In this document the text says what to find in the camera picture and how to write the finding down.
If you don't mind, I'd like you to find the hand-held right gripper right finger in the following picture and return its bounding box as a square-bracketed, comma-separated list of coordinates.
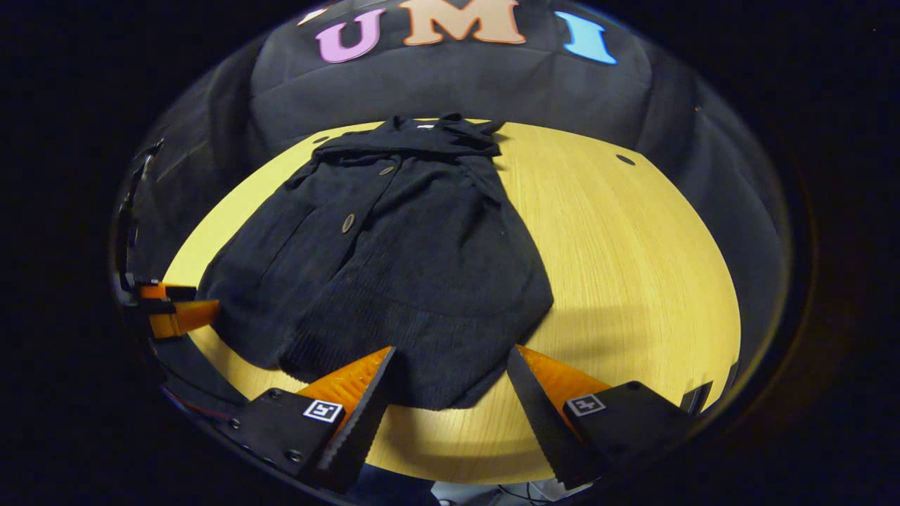
[508, 344, 693, 491]

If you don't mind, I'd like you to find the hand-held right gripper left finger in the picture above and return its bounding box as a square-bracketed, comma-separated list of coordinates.
[224, 346, 397, 494]

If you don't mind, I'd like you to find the black button-up garment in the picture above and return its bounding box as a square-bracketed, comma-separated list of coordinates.
[197, 112, 555, 410]

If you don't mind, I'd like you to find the person's trouser leg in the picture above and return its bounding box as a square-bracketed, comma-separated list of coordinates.
[348, 464, 440, 506]

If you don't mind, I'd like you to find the black backdrop cloth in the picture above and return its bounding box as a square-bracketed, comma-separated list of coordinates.
[116, 0, 792, 394]

